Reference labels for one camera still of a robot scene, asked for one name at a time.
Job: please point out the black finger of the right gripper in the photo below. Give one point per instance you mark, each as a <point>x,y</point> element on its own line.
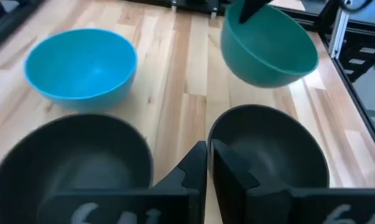
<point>251,7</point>

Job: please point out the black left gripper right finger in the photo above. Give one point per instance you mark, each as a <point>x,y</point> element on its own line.
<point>237,193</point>

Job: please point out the light blue bowl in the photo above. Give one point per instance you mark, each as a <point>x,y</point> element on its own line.
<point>81,68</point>

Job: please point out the green bowl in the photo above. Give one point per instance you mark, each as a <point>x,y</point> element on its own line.
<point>268,46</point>

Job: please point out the silver aluminium post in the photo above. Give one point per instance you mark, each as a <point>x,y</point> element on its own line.
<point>339,29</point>

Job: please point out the dark grey bowl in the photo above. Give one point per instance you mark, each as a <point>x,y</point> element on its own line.
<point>81,155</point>
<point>274,149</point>

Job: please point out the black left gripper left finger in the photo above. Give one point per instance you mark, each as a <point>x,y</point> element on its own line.
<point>174,199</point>

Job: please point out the black table frame rail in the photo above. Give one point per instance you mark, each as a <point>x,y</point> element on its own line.
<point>187,4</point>
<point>7,21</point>
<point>358,99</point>

